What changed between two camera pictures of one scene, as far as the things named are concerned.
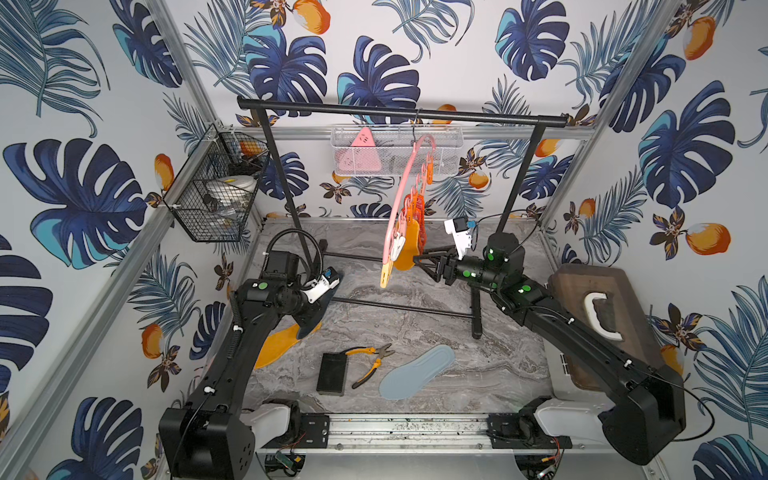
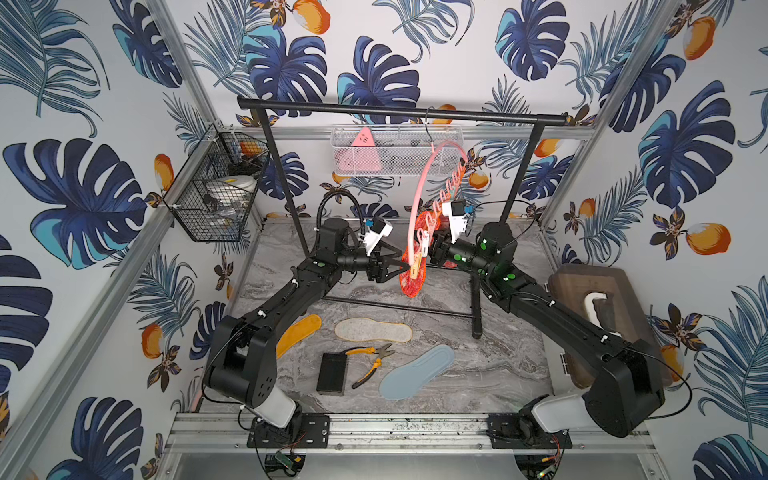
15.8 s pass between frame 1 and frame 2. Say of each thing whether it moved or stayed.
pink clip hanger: moved
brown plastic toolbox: stayed
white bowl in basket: stayed
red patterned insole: moved
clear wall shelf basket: stayed
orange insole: moved
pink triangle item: stayed
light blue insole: stayed
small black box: stayed
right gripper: moved
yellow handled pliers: stayed
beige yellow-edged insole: moved
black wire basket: stayed
